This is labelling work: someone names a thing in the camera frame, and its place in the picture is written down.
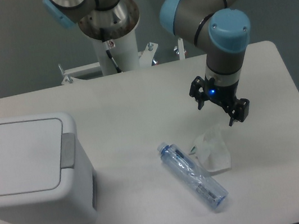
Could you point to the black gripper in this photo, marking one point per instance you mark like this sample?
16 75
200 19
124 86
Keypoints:
224 96

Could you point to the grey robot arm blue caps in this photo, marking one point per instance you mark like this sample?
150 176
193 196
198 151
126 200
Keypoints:
210 25

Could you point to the white trash can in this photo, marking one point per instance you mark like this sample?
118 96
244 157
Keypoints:
73 201

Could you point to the white trash can lid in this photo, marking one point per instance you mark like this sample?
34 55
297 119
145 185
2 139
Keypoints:
30 156

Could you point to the crumpled white tissue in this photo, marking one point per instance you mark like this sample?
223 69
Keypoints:
211 152

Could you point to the empty clear plastic bottle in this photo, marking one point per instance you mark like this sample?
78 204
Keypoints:
204 186

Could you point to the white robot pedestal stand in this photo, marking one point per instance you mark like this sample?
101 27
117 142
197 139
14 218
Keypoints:
117 51

